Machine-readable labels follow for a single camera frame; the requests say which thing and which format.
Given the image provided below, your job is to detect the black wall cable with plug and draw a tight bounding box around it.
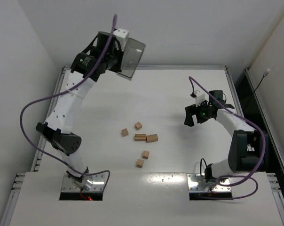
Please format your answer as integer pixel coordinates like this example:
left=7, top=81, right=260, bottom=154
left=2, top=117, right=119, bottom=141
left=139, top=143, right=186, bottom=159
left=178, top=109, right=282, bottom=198
left=236, top=68, right=271, bottom=111

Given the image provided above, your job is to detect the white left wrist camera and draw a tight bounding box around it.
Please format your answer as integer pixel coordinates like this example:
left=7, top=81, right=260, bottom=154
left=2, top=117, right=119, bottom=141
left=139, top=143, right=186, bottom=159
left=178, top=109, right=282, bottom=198
left=113, top=28, right=129, bottom=46

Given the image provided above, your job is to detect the translucent grey plastic bin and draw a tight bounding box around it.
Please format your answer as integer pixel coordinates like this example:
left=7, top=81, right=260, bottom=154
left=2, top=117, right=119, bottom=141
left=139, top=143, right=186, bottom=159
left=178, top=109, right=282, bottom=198
left=116, top=38, right=146, bottom=81

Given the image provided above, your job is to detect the small wooden cube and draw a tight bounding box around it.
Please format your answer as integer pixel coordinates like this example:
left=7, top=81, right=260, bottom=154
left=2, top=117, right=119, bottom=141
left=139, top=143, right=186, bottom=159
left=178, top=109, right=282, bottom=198
left=142, top=151, right=150, bottom=159
left=134, top=122, right=142, bottom=130
left=136, top=159, right=144, bottom=168
left=121, top=128, right=129, bottom=137

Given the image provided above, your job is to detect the metal base plate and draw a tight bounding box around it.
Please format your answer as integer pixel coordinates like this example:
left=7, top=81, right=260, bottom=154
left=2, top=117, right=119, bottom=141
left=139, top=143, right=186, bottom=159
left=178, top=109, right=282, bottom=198
left=187, top=173, right=231, bottom=194
left=61, top=173, right=106, bottom=193

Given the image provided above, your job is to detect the striped wooden block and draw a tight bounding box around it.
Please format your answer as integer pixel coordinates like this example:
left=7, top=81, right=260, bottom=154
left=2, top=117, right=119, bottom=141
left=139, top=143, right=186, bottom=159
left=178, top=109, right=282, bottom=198
left=134, top=134, right=147, bottom=141

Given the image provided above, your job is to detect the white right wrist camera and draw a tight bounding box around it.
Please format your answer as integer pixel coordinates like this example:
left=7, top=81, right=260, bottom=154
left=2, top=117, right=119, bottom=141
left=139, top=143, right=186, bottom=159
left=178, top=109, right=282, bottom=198
left=190, top=90, right=205, bottom=107

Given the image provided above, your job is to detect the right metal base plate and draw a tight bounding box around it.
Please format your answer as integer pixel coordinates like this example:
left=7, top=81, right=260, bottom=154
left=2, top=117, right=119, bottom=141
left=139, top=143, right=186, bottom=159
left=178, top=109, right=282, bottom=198
left=187, top=173, right=231, bottom=194

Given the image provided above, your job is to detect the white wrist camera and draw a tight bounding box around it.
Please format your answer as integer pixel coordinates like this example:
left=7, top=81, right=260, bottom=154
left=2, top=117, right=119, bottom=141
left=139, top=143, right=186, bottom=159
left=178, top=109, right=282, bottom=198
left=113, top=28, right=129, bottom=46
left=190, top=90, right=205, bottom=107

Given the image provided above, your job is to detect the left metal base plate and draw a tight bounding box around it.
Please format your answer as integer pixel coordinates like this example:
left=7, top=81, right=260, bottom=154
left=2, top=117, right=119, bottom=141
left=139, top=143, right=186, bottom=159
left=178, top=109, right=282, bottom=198
left=61, top=173, right=106, bottom=193

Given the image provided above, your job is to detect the aluminium table frame rail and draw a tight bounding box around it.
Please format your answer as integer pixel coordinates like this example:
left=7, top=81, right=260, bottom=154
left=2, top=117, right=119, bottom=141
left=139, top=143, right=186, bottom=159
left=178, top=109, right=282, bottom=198
left=62, top=65, right=228, bottom=71

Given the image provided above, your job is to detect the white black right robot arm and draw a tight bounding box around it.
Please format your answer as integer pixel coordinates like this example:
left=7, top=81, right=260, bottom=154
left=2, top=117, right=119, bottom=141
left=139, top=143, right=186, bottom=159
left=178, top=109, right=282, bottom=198
left=184, top=90, right=269, bottom=182

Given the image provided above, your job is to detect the long wooden block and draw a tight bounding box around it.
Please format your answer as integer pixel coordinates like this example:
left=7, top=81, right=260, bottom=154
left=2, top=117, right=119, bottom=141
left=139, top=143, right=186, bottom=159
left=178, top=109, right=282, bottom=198
left=146, top=134, right=158, bottom=143

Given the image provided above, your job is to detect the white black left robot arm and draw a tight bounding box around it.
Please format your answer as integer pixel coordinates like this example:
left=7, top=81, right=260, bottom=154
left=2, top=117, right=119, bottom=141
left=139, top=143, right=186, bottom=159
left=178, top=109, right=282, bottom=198
left=36, top=28, right=129, bottom=183

